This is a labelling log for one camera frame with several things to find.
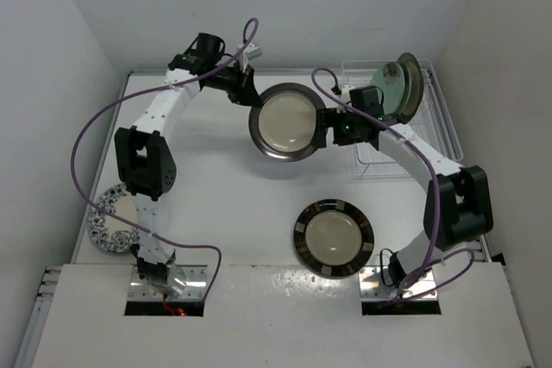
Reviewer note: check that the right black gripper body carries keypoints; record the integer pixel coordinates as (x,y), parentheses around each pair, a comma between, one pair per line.
(346,127)

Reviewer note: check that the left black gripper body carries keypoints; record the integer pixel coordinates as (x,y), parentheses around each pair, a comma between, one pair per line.
(228,81)

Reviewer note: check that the grey rim cream plate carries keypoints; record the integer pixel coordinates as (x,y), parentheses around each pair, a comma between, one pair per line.
(411,95)
(284,127)

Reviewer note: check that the small teal flower plate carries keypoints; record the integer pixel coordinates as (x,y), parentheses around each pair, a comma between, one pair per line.
(390,83)

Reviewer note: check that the blue floral white plate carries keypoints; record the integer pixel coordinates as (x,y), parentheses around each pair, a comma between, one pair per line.
(107,233)

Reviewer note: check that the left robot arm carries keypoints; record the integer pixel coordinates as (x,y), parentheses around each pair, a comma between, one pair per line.
(145,163)

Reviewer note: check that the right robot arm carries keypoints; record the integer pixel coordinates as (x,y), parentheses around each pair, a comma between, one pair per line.
(458,204)

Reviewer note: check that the black patterned rim plate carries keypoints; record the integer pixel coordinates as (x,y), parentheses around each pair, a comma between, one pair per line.
(333,239)

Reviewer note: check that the white front cover board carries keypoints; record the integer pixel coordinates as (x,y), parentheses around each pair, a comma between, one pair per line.
(268,316)

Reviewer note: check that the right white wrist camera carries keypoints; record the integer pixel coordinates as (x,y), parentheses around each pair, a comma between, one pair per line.
(345,93)

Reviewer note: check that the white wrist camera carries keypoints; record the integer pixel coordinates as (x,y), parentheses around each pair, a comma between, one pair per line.
(252,51)
(345,93)

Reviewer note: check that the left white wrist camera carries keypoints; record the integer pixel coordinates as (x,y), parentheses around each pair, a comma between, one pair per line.
(252,51)

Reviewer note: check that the white wire dish rack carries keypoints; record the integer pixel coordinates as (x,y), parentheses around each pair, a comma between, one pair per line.
(432,122)

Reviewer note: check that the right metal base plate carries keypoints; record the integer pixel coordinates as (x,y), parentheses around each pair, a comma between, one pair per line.
(376,286)

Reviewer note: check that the metal base plate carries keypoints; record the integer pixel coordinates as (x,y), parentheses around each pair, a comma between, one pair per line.
(188,283)
(376,286)

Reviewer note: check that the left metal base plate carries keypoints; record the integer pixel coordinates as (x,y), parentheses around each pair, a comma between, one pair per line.
(188,283)

